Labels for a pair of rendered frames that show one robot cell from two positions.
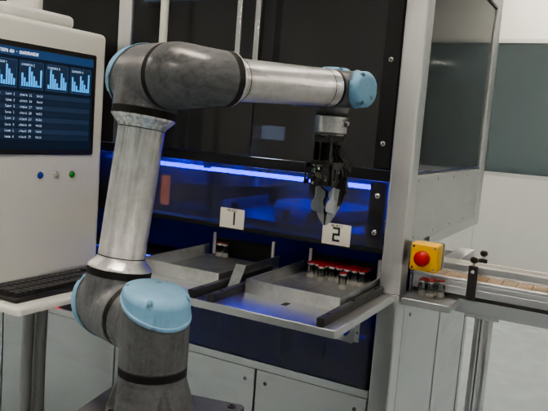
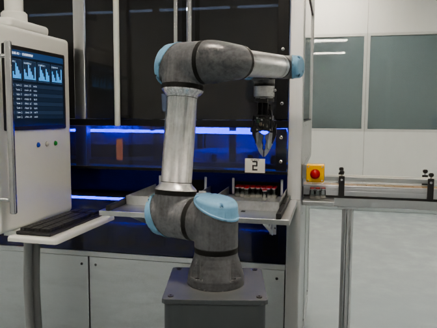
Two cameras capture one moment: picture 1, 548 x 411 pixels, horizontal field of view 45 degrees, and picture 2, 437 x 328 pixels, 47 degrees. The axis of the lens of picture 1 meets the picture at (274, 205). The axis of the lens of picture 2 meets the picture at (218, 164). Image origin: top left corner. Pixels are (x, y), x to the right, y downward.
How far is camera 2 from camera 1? 0.56 m
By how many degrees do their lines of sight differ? 15
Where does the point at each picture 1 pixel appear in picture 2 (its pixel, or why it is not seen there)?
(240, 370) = not seen: hidden behind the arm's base
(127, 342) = (207, 231)
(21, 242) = (30, 195)
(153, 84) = (203, 67)
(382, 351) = (292, 237)
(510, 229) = not seen: hidden behind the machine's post
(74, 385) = (55, 302)
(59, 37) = (43, 42)
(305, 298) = (254, 206)
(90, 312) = (168, 219)
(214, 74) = (240, 59)
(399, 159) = (294, 112)
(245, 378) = not seen: hidden behind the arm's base
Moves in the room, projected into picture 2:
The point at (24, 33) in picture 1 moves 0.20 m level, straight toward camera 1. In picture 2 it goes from (23, 40) to (39, 33)
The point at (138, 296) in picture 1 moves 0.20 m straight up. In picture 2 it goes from (211, 202) to (212, 122)
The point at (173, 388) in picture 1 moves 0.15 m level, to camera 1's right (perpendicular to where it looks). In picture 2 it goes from (235, 257) to (289, 254)
